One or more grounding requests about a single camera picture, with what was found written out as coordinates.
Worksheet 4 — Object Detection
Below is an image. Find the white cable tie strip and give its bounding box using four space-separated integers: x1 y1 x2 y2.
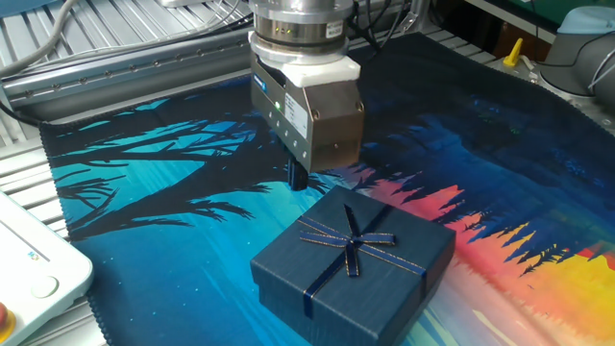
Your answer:
586 47 615 92

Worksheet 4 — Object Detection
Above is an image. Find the silver force torque sensor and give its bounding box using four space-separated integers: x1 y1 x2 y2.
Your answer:
248 0 357 66

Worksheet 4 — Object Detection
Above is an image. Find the white teach pendant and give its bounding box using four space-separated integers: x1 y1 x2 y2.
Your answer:
0 189 95 346

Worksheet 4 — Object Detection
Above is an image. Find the grey corrugated hose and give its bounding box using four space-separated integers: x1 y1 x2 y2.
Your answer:
0 0 81 78

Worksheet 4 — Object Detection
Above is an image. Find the yellow plastic clip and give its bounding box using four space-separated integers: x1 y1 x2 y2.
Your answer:
503 37 525 69

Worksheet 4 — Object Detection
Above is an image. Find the navy gift box lid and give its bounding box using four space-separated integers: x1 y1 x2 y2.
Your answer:
250 185 457 346

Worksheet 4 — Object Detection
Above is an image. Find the grey Schunk gripper body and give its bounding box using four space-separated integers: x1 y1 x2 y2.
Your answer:
249 55 365 173

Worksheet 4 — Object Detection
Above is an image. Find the white gripper adapter plate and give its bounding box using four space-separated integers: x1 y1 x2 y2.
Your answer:
249 52 361 88

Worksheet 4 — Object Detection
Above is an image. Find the aluminium linear rail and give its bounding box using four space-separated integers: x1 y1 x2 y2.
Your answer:
0 0 424 122

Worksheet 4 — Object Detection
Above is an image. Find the sunset forest print tablecloth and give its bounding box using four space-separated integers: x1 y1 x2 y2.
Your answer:
37 31 615 346

